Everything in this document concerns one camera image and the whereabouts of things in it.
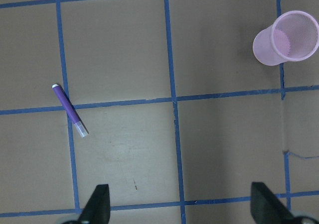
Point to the purple pen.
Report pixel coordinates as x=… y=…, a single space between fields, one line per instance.
x=71 y=112

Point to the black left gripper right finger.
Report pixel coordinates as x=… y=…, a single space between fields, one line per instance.
x=266 y=208

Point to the pink mesh cup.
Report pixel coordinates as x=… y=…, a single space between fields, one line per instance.
x=293 y=37

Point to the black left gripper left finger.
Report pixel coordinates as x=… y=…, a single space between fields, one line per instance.
x=97 y=209

